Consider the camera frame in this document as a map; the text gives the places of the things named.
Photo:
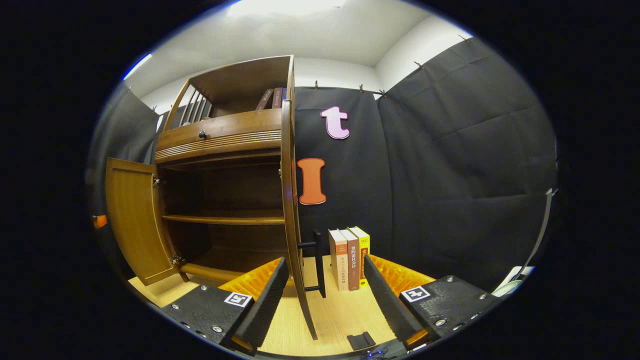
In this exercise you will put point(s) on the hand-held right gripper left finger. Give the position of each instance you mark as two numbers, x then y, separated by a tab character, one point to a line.
262	310

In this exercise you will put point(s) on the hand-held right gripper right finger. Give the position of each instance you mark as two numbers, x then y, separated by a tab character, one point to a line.
387	305

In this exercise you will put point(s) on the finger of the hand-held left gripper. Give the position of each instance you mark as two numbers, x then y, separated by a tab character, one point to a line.
99	221

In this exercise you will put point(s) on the wooden cabinet door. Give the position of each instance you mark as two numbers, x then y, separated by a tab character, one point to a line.
289	200
135	220

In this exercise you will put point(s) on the wooden double-door shoe cabinet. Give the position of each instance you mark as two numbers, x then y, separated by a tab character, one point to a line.
235	85

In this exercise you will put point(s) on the small black stand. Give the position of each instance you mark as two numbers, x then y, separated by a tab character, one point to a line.
361	340

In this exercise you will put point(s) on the brown standing book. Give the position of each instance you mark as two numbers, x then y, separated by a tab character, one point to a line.
351	260

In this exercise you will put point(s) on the yellow book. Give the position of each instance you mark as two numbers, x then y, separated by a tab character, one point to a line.
362	247

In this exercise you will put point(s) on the white and orange book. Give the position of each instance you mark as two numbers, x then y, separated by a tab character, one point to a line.
340	262

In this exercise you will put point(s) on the white flat object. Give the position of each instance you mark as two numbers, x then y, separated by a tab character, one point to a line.
512	282

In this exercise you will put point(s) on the black backdrop cloth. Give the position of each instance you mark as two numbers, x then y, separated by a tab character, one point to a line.
450	175

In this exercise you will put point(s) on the small ceiling light panel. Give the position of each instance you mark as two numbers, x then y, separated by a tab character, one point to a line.
136	65

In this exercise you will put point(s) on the wooden drawer with black knob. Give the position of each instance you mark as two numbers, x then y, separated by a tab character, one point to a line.
235	127

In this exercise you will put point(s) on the brown shelf book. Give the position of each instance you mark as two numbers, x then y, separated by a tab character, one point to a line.
264	100

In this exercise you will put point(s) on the dark red shelf book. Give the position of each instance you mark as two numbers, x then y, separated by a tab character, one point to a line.
277	98

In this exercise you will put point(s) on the large ceiling light panel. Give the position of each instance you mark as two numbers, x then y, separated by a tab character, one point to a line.
285	7

